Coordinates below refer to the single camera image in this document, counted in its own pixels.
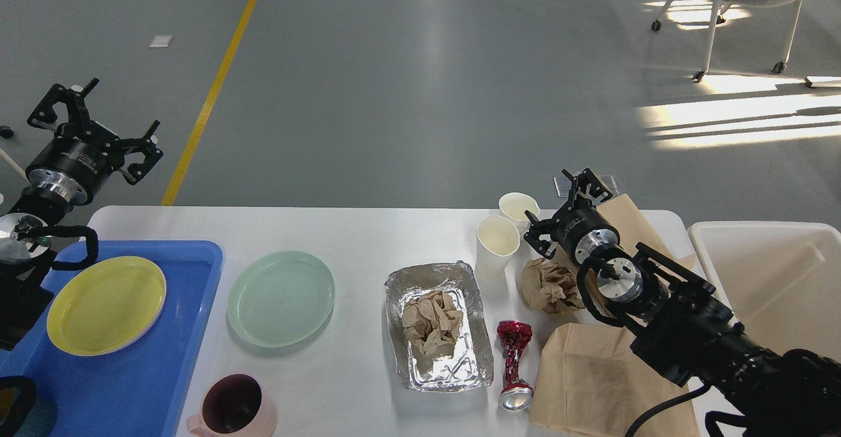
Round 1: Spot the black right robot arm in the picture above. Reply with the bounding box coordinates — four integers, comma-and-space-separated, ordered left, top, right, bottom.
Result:
524, 168, 840, 436

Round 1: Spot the light green plate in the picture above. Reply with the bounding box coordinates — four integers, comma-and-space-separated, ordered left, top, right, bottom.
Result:
227, 250, 334, 348

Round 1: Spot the rear white paper cup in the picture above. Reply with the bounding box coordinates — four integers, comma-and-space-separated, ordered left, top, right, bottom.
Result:
498, 192, 541, 233

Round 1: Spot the brown paper bag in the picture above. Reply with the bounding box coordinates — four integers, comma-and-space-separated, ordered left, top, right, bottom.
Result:
566, 194, 696, 317
529, 323, 687, 436

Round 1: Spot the rear brown paper bag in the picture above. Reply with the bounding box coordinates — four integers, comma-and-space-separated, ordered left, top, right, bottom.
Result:
566, 194, 696, 317

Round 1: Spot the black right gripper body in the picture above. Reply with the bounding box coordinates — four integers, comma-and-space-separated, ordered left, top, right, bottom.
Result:
555, 208, 621, 265

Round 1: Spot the teal cup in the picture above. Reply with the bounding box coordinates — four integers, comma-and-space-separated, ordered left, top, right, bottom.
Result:
1, 375, 57, 436

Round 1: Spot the aluminium foil tray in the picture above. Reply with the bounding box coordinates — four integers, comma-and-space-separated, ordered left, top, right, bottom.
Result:
384, 261, 493, 392

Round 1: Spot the front brown paper bag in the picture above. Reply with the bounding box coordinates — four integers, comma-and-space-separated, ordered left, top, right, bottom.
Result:
529, 323, 687, 436

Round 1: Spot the crumpled brown paper ball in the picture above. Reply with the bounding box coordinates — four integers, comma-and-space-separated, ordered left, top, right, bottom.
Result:
519, 258, 585, 316

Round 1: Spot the white paper cup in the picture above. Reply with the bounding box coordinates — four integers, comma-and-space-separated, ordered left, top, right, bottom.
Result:
476, 216, 520, 278
498, 192, 541, 233

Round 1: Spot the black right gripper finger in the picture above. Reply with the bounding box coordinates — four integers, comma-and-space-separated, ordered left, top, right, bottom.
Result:
524, 210, 568, 260
562, 168, 614, 212

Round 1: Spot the pink mug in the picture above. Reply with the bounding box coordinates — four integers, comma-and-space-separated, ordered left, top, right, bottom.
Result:
186, 374, 279, 436

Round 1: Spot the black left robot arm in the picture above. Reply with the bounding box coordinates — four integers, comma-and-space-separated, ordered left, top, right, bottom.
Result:
1, 78, 163, 351

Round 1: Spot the yellow plate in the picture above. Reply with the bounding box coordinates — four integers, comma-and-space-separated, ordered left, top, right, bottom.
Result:
46, 256, 168, 357

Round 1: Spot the white plastic bin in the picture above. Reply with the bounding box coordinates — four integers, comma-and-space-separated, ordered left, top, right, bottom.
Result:
688, 221, 840, 360

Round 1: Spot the crushed red can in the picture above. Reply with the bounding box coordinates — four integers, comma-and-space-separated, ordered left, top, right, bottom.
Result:
497, 320, 534, 412

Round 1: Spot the crumpled brown paper in tray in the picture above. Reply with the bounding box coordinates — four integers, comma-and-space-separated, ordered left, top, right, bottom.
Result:
401, 290, 465, 358

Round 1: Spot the front white paper cup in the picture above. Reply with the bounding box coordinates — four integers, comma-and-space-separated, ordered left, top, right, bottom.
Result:
476, 216, 520, 278

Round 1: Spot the metal floor socket plate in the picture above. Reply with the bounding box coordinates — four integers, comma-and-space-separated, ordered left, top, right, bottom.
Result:
553, 174, 623, 198

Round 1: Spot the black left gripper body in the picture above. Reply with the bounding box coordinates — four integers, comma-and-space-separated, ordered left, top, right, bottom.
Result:
25, 137, 122, 206

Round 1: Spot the blue plastic tray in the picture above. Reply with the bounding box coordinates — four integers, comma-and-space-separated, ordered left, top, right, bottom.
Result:
1, 241, 223, 436

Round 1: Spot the white chair leg with caster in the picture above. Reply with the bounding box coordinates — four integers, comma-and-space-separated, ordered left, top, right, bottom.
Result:
0, 126, 30, 185

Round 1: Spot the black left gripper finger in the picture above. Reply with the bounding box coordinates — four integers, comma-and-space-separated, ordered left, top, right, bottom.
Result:
27, 78, 100, 139
112, 120, 164, 185

